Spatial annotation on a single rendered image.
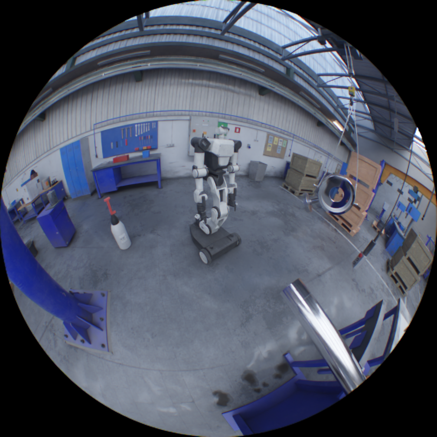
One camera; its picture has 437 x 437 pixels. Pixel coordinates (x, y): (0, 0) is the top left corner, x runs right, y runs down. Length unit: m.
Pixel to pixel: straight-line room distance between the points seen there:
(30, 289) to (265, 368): 1.98
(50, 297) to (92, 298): 0.69
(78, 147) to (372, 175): 7.69
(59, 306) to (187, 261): 1.58
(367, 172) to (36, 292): 5.59
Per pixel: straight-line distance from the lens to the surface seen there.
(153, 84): 4.57
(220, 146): 1.21
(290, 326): 1.67
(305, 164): 4.62
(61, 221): 2.94
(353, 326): 1.48
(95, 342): 1.78
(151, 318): 1.51
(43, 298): 1.41
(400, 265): 4.80
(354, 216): 4.33
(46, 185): 5.81
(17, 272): 1.29
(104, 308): 1.75
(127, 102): 4.60
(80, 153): 4.55
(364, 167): 4.37
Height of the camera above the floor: 1.40
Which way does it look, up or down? 36 degrees down
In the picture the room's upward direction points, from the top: 7 degrees clockwise
